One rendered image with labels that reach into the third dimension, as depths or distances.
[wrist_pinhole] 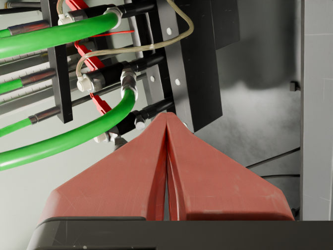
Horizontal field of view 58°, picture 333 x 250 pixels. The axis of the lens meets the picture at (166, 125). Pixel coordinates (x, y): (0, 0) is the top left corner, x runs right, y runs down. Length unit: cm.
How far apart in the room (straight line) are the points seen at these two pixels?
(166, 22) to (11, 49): 28
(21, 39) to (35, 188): 55
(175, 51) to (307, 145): 23
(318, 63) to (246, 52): 22
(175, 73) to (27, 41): 29
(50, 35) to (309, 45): 28
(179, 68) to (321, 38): 21
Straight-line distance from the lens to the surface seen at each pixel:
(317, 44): 39
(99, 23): 27
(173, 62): 49
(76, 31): 25
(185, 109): 50
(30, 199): 77
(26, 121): 62
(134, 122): 47
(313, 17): 38
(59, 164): 76
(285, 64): 55
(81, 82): 42
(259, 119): 61
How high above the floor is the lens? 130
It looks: 34 degrees down
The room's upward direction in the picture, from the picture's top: 119 degrees counter-clockwise
